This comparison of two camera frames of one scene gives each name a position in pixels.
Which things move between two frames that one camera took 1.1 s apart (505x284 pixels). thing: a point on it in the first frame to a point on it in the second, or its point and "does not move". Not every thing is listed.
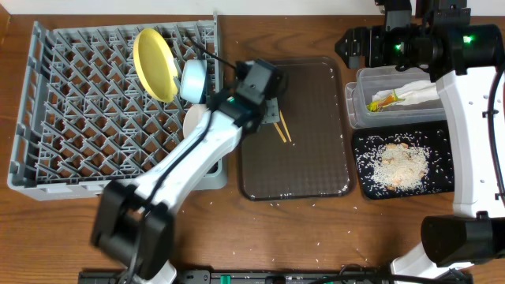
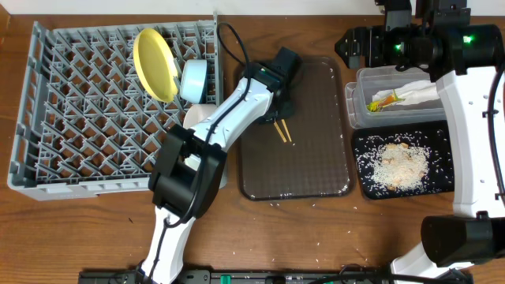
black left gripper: x=271 y=110 to x=284 y=109
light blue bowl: x=193 y=80 does not move
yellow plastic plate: x=155 y=65 does not move
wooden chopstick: x=283 y=138 does not move
